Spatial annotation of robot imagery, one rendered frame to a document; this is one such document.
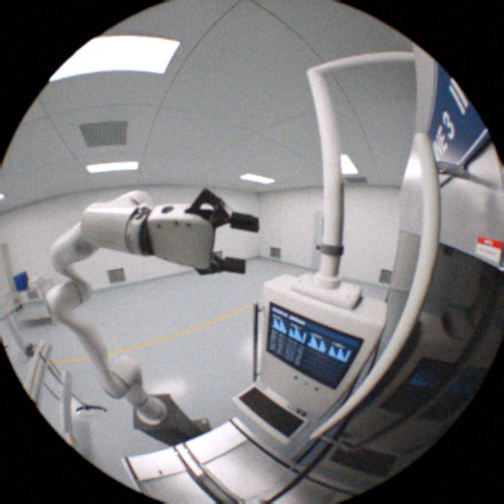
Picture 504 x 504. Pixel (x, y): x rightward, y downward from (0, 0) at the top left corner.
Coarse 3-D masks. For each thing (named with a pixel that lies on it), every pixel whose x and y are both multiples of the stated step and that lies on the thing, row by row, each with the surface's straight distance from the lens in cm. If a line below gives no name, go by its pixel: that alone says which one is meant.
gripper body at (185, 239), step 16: (160, 208) 25; (176, 208) 24; (208, 208) 23; (160, 224) 23; (176, 224) 22; (192, 224) 21; (208, 224) 21; (144, 240) 25; (160, 240) 25; (176, 240) 23; (192, 240) 23; (208, 240) 22; (160, 256) 28; (176, 256) 26; (192, 256) 25; (208, 256) 25
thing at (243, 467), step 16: (240, 448) 94; (256, 448) 93; (208, 464) 95; (224, 464) 94; (240, 464) 93; (256, 464) 93; (272, 464) 93; (224, 480) 94; (240, 480) 93; (256, 480) 93; (272, 480) 94; (240, 496) 95
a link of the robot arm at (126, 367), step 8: (120, 360) 82; (128, 360) 81; (112, 368) 80; (120, 368) 79; (128, 368) 80; (136, 368) 82; (120, 376) 78; (128, 376) 79; (136, 376) 83; (128, 384) 80; (136, 384) 88; (128, 392) 91; (136, 392) 89; (144, 392) 92; (128, 400) 92; (136, 400) 90; (144, 400) 92
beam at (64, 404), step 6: (66, 372) 225; (66, 378) 223; (66, 384) 218; (60, 390) 216; (66, 390) 215; (60, 396) 210; (66, 396) 211; (60, 402) 207; (66, 402) 208; (60, 408) 203; (66, 408) 205; (60, 414) 201; (66, 414) 202; (60, 420) 198; (66, 420) 199; (60, 426) 196; (66, 426) 196; (60, 432) 195; (66, 432) 193; (72, 432) 200
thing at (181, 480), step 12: (144, 480) 106; (156, 480) 103; (168, 480) 101; (180, 480) 99; (192, 480) 93; (144, 492) 103; (156, 492) 104; (168, 492) 102; (180, 492) 100; (192, 492) 98; (204, 492) 93
